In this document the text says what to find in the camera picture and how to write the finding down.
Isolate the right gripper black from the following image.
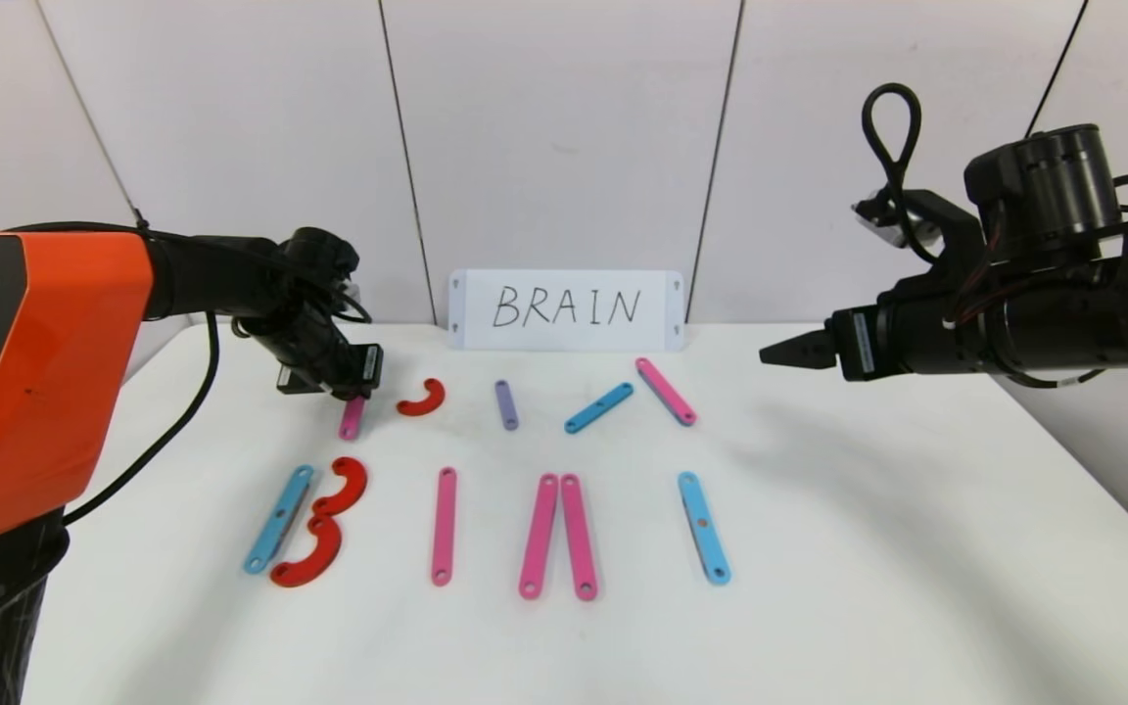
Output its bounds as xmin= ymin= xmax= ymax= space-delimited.
xmin=759 ymin=293 xmax=984 ymax=383

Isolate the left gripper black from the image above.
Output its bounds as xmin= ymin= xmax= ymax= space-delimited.
xmin=275 ymin=316 xmax=384 ymax=402

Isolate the small red curved piece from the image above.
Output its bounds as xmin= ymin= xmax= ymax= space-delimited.
xmin=397 ymin=378 xmax=447 ymax=417

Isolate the white BRAIN sign card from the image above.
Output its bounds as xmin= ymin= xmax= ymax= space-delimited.
xmin=448 ymin=270 xmax=684 ymax=353

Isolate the long blue bar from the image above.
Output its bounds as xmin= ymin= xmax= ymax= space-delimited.
xmin=678 ymin=472 xmax=730 ymax=586
xmin=244 ymin=465 xmax=315 ymax=575

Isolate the pink bar with grey underside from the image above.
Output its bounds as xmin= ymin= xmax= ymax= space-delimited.
xmin=634 ymin=358 xmax=697 ymax=427

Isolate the short blue bar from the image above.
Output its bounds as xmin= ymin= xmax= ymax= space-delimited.
xmin=564 ymin=383 xmax=635 ymax=435

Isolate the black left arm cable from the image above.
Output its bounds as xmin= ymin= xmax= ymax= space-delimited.
xmin=6 ymin=211 xmax=369 ymax=525

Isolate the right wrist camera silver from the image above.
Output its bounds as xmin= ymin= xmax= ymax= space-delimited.
xmin=853 ymin=188 xmax=942 ymax=246

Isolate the black looped camera cable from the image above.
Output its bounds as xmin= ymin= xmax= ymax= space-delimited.
xmin=862 ymin=82 xmax=947 ymax=263

